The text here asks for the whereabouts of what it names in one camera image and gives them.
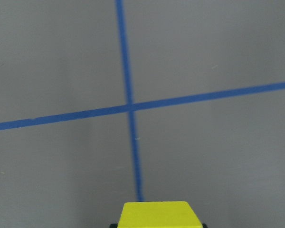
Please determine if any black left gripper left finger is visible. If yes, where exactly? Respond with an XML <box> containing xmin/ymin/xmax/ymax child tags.
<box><xmin>109</xmin><ymin>223</ymin><xmax>118</xmax><ymax>228</ymax></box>

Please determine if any yellow cube block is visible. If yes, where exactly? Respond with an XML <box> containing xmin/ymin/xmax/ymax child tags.
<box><xmin>117</xmin><ymin>201</ymin><xmax>203</xmax><ymax>228</ymax></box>

